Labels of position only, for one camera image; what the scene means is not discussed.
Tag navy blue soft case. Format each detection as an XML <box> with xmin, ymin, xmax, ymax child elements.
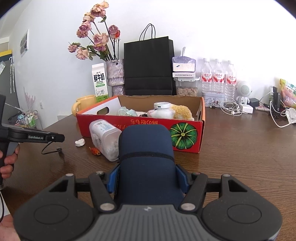
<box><xmin>114</xmin><ymin>125</ymin><xmax>184</xmax><ymax>207</ymax></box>

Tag person's left hand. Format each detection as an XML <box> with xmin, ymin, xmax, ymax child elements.
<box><xmin>1</xmin><ymin>144</ymin><xmax>20</xmax><ymax>179</ymax></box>

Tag orange candy wrapper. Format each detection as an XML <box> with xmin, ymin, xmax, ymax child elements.
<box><xmin>89</xmin><ymin>147</ymin><xmax>100</xmax><ymax>156</ymax></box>

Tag red cardboard fruit box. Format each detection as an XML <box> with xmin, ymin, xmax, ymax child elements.
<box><xmin>76</xmin><ymin>95</ymin><xmax>205</xmax><ymax>153</ymax></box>

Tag yellow white plush toy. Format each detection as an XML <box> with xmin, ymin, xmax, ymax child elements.
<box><xmin>170</xmin><ymin>104</ymin><xmax>195</xmax><ymax>121</ymax></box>

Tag small white round device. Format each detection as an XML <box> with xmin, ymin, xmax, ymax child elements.
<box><xmin>154</xmin><ymin>102</ymin><xmax>171</xmax><ymax>110</ymax></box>

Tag yellow ceramic mug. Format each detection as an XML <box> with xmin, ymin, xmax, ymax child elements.
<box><xmin>72</xmin><ymin>95</ymin><xmax>96</xmax><ymax>116</ymax></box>

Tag decorated tin box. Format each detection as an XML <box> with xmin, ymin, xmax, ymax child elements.
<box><xmin>202</xmin><ymin>91</ymin><xmax>225</xmax><ymax>108</ymax></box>

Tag clear seed container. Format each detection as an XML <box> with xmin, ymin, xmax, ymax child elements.
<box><xmin>174</xmin><ymin>77</ymin><xmax>199</xmax><ymax>97</ymax></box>

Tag white charger block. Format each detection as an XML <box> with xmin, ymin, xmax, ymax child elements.
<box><xmin>239</xmin><ymin>104</ymin><xmax>254</xmax><ymax>114</ymax></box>

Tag middle water bottle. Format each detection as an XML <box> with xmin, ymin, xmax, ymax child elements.
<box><xmin>212</xmin><ymin>59</ymin><xmax>225</xmax><ymax>92</ymax></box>

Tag water bottle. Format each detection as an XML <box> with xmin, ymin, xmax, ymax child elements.
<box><xmin>212</xmin><ymin>59</ymin><xmax>225</xmax><ymax>92</ymax></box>
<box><xmin>225</xmin><ymin>61</ymin><xmax>237</xmax><ymax>101</ymax></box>
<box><xmin>201</xmin><ymin>58</ymin><xmax>213</xmax><ymax>91</ymax></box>

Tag white green milk carton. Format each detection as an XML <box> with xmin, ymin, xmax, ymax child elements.
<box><xmin>92</xmin><ymin>63</ymin><xmax>109</xmax><ymax>102</ymax></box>

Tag white flat box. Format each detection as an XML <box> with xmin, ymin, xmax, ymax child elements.
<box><xmin>172</xmin><ymin>72</ymin><xmax>196</xmax><ymax>78</ymax></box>

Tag black power adapter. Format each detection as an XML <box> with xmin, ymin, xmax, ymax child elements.
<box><xmin>248</xmin><ymin>98</ymin><xmax>260</xmax><ymax>108</ymax></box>

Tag left water bottle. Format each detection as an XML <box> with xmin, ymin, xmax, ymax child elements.
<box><xmin>201</xmin><ymin>58</ymin><xmax>213</xmax><ymax>91</ymax></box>

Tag white round robot toy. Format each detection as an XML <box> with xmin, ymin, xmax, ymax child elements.
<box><xmin>236</xmin><ymin>81</ymin><xmax>252</xmax><ymax>104</ymax></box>

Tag right water bottle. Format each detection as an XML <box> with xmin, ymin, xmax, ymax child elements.
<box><xmin>225</xmin><ymin>61</ymin><xmax>237</xmax><ymax>101</ymax></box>

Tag black paper shopping bag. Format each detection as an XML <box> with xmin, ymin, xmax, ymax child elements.
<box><xmin>124</xmin><ymin>24</ymin><xmax>176</xmax><ymax>96</ymax></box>

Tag purple speckled vase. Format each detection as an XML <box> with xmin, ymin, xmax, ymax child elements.
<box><xmin>106</xmin><ymin>59</ymin><xmax>125</xmax><ymax>96</ymax></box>

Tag black phone stand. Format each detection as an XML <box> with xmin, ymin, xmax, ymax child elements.
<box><xmin>269</xmin><ymin>86</ymin><xmax>281</xmax><ymax>118</ymax></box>

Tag dried pink rose bouquet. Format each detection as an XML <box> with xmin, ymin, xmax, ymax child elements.
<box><xmin>68</xmin><ymin>1</ymin><xmax>120</xmax><ymax>62</ymax></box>

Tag colourful snack bag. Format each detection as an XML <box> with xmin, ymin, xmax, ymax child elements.
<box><xmin>280</xmin><ymin>79</ymin><xmax>296</xmax><ymax>108</ymax></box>

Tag white wired earphones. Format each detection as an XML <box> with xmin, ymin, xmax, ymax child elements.
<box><xmin>220</xmin><ymin>98</ymin><xmax>243</xmax><ymax>116</ymax></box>

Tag white charging cable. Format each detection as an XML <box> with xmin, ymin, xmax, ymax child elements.
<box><xmin>259</xmin><ymin>91</ymin><xmax>296</xmax><ymax>129</ymax></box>

